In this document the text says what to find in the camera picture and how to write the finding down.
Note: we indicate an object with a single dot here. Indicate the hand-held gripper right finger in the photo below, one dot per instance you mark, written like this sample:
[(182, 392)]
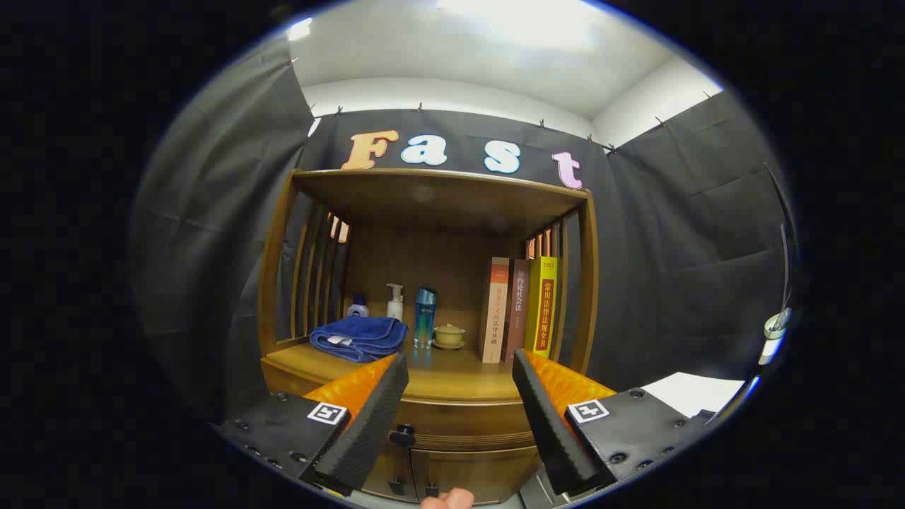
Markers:
[(551, 431)]

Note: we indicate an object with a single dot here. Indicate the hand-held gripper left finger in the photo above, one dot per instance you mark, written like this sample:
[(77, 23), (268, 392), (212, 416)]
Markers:
[(368, 431)]

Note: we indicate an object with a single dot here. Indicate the black drawer knob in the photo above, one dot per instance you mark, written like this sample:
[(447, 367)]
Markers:
[(403, 436)]

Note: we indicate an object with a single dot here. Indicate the wooden drawer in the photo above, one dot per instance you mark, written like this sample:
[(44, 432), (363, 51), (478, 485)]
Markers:
[(466, 424)]

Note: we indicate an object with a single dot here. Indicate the wooden cabinet door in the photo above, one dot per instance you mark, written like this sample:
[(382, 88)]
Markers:
[(481, 474), (389, 466)]

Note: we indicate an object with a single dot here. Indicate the grey metal cabinet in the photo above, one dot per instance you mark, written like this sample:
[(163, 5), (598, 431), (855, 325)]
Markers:
[(537, 495)]

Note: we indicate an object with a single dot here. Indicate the wooden countertop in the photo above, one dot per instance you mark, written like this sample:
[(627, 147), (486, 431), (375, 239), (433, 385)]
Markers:
[(452, 375)]

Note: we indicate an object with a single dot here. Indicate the wooden cabinet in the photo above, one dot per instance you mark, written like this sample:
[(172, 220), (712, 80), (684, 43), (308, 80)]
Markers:
[(424, 247)]

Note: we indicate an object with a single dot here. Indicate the folded blue towel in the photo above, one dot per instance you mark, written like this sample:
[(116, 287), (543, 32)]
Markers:
[(360, 336)]

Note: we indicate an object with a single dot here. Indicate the small blue white bottle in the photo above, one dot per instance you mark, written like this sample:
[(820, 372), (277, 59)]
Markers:
[(358, 309)]

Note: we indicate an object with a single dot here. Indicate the white pump bottle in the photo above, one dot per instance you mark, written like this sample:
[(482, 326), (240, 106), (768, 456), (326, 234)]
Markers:
[(395, 309)]

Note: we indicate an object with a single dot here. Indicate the brown book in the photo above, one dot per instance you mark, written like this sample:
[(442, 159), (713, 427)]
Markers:
[(517, 311)]

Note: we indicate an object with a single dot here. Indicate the beige lidded teacup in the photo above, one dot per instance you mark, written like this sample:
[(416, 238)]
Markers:
[(449, 336)]

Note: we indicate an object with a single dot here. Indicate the clear blue bottle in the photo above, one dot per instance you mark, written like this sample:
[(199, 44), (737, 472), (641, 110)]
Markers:
[(425, 318)]

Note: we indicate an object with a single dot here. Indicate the yellow book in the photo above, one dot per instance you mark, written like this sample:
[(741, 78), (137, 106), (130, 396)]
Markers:
[(543, 304)]

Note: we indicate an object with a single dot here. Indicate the orange and white book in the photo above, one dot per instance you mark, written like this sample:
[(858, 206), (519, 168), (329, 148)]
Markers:
[(495, 311)]

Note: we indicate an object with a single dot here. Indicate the white table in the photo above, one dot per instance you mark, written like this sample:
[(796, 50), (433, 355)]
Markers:
[(696, 392)]

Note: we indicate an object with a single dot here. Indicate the white round device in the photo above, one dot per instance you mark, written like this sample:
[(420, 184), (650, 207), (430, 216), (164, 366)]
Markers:
[(774, 329)]

